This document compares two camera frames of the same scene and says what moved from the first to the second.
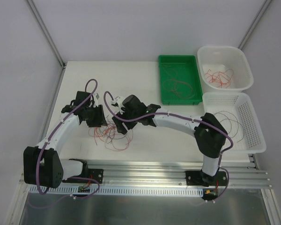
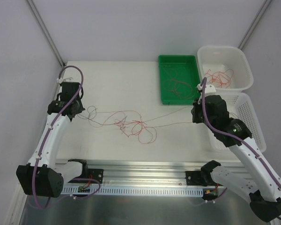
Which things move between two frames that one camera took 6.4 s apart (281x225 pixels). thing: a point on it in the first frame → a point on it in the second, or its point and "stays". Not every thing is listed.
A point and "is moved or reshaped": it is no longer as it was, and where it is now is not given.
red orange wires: x=114 y=140 is moved or reshaped
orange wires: x=221 y=77 stays
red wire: x=181 y=88 stays
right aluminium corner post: x=254 y=24 stays
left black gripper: x=99 y=116 → x=77 y=108
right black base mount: x=200 y=178 stays
